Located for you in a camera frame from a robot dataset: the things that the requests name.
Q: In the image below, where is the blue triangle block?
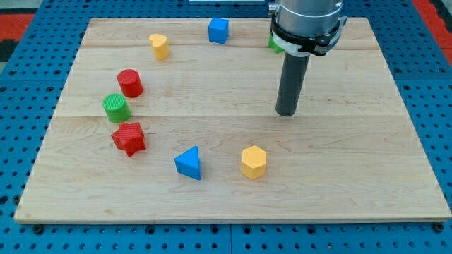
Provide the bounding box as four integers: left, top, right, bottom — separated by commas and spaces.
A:
174, 146, 202, 180

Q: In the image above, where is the blue cube block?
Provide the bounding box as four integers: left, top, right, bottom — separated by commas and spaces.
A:
208, 18, 229, 44

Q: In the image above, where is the green cylinder block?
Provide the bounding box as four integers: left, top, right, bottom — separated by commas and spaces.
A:
102, 93, 131, 123

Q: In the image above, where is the yellow heart block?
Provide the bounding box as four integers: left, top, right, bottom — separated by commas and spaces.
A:
148, 34, 170, 61

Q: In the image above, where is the wooden board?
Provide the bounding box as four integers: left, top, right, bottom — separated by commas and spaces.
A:
15, 18, 451, 224

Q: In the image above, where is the red star block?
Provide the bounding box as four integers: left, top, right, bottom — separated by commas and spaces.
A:
111, 122, 146, 157

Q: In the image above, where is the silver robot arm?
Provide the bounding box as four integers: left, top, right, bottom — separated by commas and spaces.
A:
268, 0, 347, 116

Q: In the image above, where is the black white tool mount clamp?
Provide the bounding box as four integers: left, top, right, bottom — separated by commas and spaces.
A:
270, 15, 347, 57

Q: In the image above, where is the red cylinder block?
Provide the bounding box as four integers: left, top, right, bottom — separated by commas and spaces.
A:
117, 69, 143, 97

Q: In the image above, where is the yellow hexagon block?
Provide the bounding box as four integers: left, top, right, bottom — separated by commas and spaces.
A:
241, 145, 267, 179

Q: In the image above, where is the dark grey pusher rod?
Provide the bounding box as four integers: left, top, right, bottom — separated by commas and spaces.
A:
275, 53, 309, 116

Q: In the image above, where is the green star block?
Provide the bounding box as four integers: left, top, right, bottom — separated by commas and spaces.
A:
268, 34, 284, 54

